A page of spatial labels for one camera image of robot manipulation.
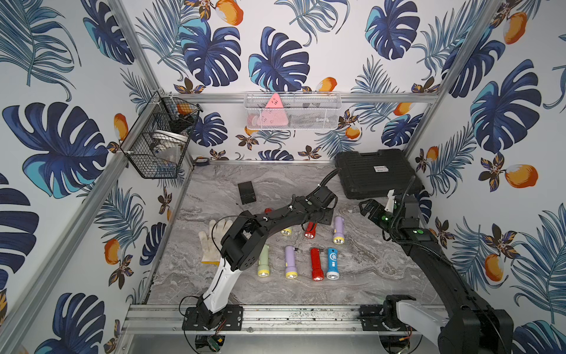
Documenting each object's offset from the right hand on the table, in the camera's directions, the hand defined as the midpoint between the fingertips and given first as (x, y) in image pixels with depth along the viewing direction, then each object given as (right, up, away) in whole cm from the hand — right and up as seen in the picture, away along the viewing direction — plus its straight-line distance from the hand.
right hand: (369, 207), depth 84 cm
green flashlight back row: (-31, -11, +9) cm, 35 cm away
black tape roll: (-78, +22, +37) cm, 89 cm away
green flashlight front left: (-40, -23, -1) cm, 46 cm away
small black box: (-50, +5, +20) cm, 54 cm away
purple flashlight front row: (-30, -24, -2) cm, 38 cm away
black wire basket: (-81, +25, +1) cm, 85 cm away
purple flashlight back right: (-10, -13, +8) cm, 18 cm away
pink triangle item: (-37, +38, +6) cm, 53 cm away
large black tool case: (+12, +14, +25) cm, 31 cm away
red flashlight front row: (-20, -24, -2) cm, 31 cm away
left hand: (-15, -3, +8) cm, 17 cm away
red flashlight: (-21, -11, +9) cm, 25 cm away
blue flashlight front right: (-14, -24, -2) cm, 28 cm away
